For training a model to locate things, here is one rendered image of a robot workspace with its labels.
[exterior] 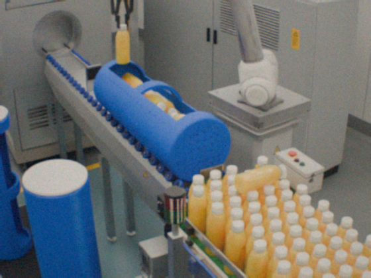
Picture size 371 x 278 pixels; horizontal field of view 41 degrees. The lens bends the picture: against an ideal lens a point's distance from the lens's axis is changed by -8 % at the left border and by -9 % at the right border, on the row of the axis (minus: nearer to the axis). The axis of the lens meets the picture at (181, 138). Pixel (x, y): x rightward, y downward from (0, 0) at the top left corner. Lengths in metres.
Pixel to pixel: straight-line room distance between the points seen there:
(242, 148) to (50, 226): 1.07
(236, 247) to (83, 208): 0.68
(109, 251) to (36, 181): 1.35
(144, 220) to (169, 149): 1.60
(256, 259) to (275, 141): 1.12
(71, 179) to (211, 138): 0.58
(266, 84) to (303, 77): 1.34
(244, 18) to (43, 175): 1.07
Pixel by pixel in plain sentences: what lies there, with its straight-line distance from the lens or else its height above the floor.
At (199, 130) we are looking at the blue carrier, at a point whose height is 1.18.
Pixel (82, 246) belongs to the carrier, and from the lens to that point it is 2.17.
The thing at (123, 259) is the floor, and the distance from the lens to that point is 3.27.
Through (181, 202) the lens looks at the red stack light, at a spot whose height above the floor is 1.24.
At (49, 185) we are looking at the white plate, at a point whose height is 1.04.
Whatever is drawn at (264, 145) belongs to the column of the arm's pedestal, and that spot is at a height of 0.92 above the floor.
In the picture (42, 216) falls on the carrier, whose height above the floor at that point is 0.93.
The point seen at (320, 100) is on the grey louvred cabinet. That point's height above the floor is 0.71.
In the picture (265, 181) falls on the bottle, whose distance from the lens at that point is 1.85.
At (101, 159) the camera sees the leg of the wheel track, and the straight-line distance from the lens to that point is 3.09.
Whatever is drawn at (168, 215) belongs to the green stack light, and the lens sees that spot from 1.57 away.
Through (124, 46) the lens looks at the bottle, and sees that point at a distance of 2.64.
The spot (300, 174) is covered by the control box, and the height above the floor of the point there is 1.08.
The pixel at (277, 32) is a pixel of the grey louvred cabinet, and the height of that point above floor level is 1.16.
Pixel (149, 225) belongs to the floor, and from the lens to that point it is 3.56.
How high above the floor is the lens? 2.08
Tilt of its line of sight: 26 degrees down
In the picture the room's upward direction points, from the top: straight up
